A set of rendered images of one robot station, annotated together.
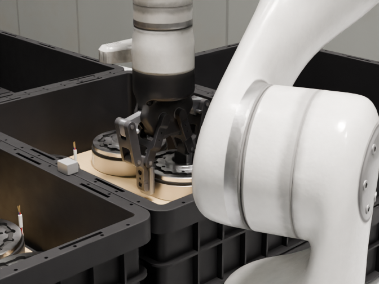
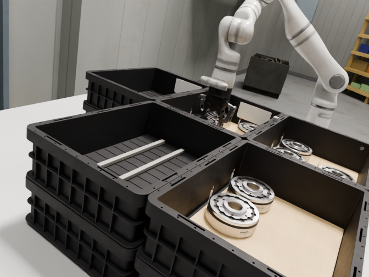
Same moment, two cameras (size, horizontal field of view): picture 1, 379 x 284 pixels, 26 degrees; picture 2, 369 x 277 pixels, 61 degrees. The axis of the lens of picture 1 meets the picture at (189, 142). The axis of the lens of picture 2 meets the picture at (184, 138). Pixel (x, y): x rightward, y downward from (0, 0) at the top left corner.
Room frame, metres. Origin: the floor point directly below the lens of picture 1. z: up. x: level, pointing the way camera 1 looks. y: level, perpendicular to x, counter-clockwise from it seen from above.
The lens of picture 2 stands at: (1.34, 0.96, 1.20)
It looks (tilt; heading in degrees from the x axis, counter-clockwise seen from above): 22 degrees down; 252
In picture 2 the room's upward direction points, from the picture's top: 13 degrees clockwise
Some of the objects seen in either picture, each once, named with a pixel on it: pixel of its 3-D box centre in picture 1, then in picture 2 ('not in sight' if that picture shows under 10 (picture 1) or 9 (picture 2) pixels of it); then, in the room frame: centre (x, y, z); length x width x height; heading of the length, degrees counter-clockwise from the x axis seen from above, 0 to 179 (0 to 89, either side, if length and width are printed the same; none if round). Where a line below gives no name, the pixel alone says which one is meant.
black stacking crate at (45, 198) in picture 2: not in sight; (137, 196); (1.21, 0.33, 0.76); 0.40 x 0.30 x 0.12; 44
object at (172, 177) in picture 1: (184, 164); (203, 120); (0.97, 0.01, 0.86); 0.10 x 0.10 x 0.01
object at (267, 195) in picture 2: not in sight; (252, 188); (0.98, 0.42, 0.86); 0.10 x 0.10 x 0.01
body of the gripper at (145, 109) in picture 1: (163, 98); (218, 97); (0.95, 0.03, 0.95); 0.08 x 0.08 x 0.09
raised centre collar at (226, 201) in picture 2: not in sight; (234, 206); (1.05, 0.50, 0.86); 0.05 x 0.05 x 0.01
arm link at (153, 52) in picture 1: (152, 39); (221, 76); (0.96, 0.04, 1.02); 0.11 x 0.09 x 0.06; 44
